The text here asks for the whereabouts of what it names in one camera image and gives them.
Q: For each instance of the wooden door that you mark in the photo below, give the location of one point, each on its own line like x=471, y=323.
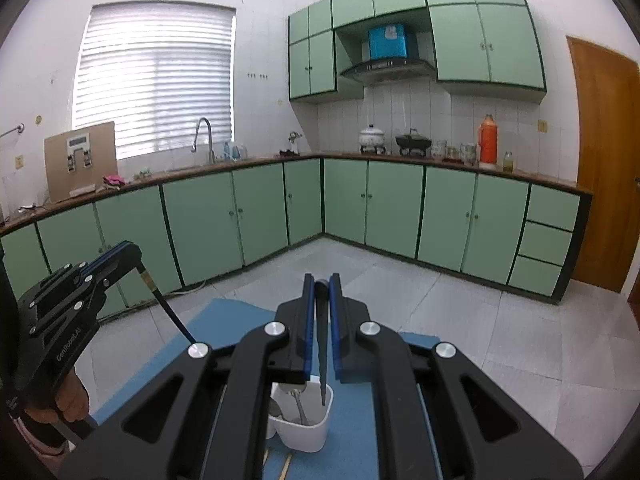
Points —
x=605, y=160

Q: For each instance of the white plastic utensil holder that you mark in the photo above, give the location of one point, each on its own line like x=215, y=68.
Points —
x=305, y=437

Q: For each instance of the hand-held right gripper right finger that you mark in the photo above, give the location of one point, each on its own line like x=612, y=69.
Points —
x=400, y=375

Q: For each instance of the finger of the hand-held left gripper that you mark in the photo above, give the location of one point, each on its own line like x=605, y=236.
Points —
x=112, y=256
x=122, y=269

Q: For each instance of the stack of bowls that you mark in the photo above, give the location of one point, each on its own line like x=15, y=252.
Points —
x=438, y=150

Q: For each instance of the white window blinds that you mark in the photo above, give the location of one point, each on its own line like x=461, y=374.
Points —
x=150, y=80

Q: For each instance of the orange thermos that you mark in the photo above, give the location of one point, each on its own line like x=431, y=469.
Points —
x=488, y=142

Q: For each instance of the green base cabinets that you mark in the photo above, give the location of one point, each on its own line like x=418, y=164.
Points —
x=395, y=210

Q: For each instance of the steel kitchen faucet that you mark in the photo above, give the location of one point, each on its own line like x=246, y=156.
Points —
x=205, y=130

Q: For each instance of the small counter tap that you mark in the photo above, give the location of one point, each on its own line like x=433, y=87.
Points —
x=295, y=141

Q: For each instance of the range hood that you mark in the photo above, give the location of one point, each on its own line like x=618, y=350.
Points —
x=387, y=67

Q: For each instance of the red cloth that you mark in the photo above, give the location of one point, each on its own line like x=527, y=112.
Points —
x=113, y=180

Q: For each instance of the large steel spoon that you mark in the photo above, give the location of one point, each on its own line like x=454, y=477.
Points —
x=276, y=407

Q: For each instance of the patterned cups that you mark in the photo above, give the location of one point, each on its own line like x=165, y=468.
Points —
x=467, y=152

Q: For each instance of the small glass jar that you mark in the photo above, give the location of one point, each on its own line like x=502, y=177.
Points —
x=508, y=162

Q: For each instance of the blue tablecloth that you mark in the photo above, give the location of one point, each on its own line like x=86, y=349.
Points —
x=225, y=317

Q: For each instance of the green drawer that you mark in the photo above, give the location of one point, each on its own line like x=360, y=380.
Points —
x=552, y=207
x=536, y=275
x=546, y=242

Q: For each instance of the black wok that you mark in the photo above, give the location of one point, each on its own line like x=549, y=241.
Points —
x=413, y=141

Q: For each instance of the dark blue chopstick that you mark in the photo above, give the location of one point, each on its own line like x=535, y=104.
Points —
x=167, y=307

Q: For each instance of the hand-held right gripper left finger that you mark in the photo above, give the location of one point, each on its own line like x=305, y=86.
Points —
x=240, y=370

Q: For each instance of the large green wall cabinet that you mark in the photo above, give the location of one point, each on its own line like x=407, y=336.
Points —
x=490, y=35

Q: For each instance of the cardboard box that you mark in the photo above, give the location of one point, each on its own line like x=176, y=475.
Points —
x=80, y=160

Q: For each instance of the white cooking pot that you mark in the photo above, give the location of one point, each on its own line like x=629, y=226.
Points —
x=371, y=137

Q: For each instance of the person's left hand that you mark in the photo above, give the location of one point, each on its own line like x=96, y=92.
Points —
x=70, y=397

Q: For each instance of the small steel spoon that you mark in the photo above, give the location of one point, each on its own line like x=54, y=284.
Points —
x=300, y=405

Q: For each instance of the blue box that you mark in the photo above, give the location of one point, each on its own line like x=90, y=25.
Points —
x=387, y=42

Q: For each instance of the black spoon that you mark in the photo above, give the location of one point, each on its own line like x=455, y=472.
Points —
x=324, y=360

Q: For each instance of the bottles by sink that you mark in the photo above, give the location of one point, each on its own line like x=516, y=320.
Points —
x=235, y=151

